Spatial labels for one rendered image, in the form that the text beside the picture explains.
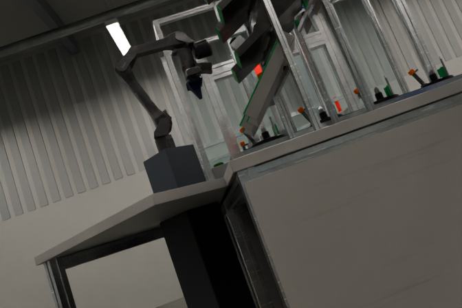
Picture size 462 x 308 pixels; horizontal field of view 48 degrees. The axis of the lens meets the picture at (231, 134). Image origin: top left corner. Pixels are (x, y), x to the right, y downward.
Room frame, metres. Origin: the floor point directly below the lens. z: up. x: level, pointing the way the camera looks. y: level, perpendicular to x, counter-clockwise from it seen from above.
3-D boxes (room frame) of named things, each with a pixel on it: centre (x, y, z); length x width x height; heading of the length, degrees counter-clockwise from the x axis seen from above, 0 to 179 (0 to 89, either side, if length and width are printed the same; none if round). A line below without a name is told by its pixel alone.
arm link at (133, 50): (1.89, 0.17, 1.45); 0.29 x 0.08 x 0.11; 103
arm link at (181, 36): (1.93, 0.02, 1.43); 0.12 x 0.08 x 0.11; 103
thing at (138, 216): (1.84, 0.20, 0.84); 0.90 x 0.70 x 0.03; 139
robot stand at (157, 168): (1.87, 0.24, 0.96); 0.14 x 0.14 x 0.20; 49
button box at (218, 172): (2.05, 0.09, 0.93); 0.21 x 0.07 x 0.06; 8
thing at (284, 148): (2.05, -0.57, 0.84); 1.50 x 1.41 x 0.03; 8
